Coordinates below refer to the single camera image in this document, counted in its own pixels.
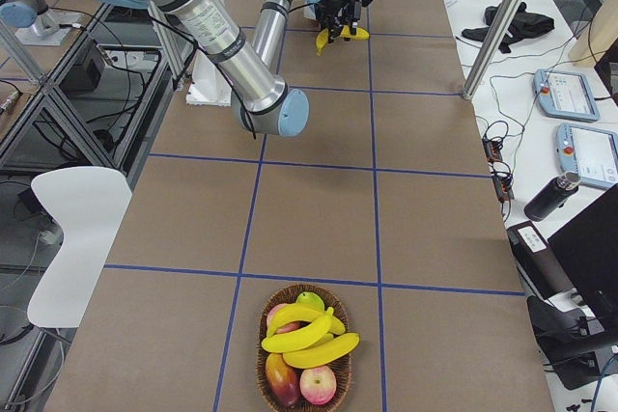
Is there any yellow banana top basket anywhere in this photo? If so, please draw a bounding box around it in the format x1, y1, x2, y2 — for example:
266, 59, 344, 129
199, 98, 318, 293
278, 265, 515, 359
267, 303, 326, 336

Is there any yellow banana basket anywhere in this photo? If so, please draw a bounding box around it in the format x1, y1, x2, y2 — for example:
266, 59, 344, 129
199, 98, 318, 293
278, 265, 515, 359
283, 332, 360, 370
267, 303, 326, 336

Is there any yellow banana front basket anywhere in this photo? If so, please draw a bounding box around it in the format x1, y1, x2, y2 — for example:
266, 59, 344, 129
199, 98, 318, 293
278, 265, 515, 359
283, 332, 360, 370

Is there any wicker fruit basket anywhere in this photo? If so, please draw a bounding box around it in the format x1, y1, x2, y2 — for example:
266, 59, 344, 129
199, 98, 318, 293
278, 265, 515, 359
256, 284, 360, 411

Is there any black cloth bag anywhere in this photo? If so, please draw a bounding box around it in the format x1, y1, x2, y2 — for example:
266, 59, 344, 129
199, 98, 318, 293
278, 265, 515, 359
462, 2, 555, 54

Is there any upper blue teach pendant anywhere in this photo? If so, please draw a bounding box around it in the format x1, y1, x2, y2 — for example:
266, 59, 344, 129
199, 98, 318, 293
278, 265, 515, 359
533, 69, 601, 123

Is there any blue teach pendant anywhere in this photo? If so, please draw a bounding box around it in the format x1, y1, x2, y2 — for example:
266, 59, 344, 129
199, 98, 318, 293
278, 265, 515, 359
533, 69, 601, 123
556, 124, 617, 190

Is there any black water bottle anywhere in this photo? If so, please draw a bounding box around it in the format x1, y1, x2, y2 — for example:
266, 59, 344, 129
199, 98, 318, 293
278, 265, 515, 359
523, 171, 580, 222

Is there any green pear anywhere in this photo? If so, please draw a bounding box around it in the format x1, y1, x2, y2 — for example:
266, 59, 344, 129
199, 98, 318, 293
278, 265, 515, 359
295, 291, 325, 312

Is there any lower blue teach pendant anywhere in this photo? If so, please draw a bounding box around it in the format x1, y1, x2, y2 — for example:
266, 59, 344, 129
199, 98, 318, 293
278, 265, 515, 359
556, 124, 617, 190

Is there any white chair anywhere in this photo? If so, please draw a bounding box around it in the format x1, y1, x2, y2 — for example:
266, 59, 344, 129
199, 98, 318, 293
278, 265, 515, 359
27, 166, 132, 328

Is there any pink apple back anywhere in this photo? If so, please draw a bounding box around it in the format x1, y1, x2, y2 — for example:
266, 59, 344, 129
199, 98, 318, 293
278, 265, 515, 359
267, 303, 300, 337

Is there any pink apple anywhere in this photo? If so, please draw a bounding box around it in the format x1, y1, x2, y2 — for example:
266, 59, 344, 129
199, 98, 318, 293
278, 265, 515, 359
299, 366, 337, 405
267, 303, 300, 337

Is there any black monitor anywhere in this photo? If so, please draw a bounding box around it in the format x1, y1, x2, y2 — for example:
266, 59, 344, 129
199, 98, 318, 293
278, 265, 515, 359
549, 186, 617, 329

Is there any red yellow mango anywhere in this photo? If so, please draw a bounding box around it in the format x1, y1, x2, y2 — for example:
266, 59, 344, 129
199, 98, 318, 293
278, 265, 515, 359
265, 353, 300, 407

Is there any pink apple front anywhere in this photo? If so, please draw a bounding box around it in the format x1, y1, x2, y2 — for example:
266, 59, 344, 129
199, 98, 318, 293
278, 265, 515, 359
299, 366, 337, 405

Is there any aluminium frame post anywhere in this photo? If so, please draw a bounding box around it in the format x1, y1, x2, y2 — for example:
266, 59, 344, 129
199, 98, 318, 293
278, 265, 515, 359
462, 0, 522, 100

